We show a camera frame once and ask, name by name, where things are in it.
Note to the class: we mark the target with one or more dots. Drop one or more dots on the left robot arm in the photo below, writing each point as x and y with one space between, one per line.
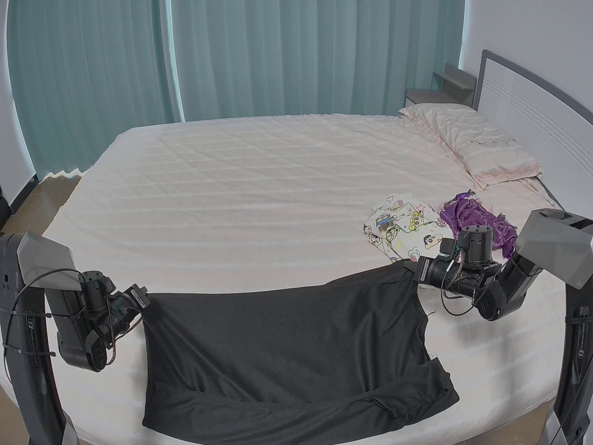
41 257

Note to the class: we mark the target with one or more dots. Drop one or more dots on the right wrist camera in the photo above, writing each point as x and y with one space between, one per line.
447 248

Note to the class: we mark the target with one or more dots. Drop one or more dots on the white printed garment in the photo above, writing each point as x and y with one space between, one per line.
398 230

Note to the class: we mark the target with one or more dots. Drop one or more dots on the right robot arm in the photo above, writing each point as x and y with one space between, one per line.
556 248

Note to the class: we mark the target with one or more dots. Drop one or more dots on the blue-green curtain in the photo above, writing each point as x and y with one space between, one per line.
315 40
92 63

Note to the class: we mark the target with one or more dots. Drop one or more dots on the grey bedside table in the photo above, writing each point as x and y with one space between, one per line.
444 93

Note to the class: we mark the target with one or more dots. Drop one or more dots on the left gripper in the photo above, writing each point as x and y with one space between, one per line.
129 299

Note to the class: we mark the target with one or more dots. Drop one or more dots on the bed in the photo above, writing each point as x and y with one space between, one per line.
231 179

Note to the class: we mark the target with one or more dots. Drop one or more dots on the pale pink pillow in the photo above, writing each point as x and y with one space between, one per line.
472 142

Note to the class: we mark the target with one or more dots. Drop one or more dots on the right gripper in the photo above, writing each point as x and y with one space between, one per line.
438 272

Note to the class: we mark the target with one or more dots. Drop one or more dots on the black low cabinet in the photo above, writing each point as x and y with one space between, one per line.
3 202

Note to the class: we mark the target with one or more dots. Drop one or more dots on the black T-shirt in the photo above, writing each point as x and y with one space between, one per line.
287 350

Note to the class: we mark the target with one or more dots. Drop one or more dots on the purple satin garment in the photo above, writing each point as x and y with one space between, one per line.
463 211

